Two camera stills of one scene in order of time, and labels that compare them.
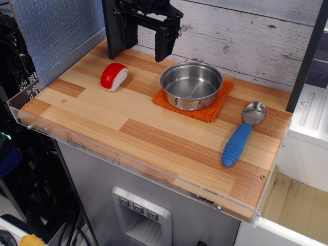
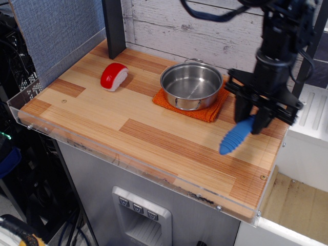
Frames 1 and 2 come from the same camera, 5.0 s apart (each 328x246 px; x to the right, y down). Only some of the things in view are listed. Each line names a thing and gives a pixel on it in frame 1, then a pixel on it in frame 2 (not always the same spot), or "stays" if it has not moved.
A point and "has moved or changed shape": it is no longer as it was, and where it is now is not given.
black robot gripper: [157, 13] -> [266, 85]
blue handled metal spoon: [253, 114] has moved or changed shape
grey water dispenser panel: [142, 223] stays
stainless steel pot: [191, 85] stays
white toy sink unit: [294, 212] stays
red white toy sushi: [114, 76] stays
